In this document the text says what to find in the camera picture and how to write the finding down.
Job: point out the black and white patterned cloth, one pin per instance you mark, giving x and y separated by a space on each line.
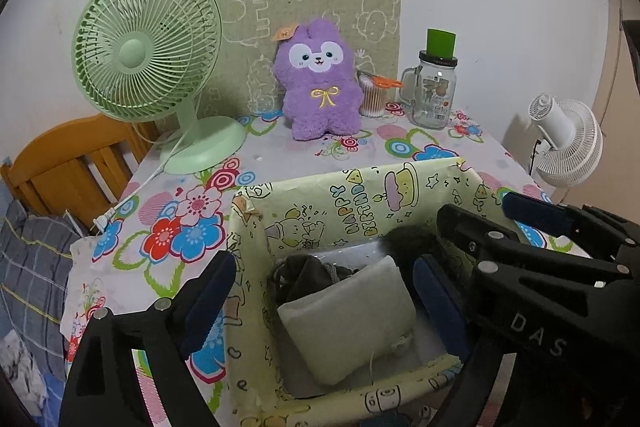
20 367

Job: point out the wooden bed headboard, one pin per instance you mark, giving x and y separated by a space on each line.
65 147

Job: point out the beige door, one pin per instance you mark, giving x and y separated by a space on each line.
620 107

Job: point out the purple plush bunny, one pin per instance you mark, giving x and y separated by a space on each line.
320 107

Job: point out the floral tablecloth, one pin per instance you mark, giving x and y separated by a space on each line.
310 157

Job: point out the cartoon printed storage box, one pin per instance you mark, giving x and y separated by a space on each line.
320 212

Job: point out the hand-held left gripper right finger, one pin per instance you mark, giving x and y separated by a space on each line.
440 307

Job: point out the green plastic cup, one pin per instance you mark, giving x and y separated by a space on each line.
441 43

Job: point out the orange scissors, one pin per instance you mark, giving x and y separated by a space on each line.
387 82

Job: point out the light green cloth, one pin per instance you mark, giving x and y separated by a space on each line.
345 317

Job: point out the cotton swab container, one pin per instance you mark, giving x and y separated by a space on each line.
372 102

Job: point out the green desk fan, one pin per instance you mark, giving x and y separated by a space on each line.
145 52

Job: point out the glass mug jar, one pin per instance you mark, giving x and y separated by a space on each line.
432 102

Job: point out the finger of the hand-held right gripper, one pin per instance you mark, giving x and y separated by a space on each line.
465 232
535 214

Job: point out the beige patterned wall board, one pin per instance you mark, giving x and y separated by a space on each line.
250 47

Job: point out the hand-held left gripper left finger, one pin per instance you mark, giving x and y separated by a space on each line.
212 297

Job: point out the white circulator fan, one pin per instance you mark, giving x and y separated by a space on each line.
575 147

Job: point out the plaid blue cloth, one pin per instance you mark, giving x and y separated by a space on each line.
35 272

